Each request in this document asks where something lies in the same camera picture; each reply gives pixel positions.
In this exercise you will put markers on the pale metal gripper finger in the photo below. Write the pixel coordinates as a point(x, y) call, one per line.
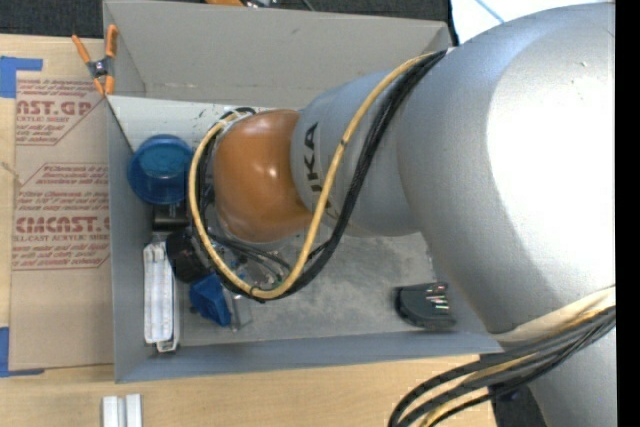
point(242, 312)

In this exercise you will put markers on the blue angular plastic object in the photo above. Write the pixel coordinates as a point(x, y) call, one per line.
point(210, 300)

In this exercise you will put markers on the black round object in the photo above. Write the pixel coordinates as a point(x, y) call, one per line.
point(184, 260)

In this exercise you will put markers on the grey metal bin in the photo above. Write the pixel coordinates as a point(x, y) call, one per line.
point(320, 315)

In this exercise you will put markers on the white flat ribbed block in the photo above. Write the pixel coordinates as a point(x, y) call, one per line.
point(159, 295)

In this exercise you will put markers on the blue plastic cup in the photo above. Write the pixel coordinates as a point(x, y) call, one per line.
point(159, 170)

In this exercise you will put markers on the brown cardboard board, red print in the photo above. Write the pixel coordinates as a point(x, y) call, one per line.
point(60, 305)

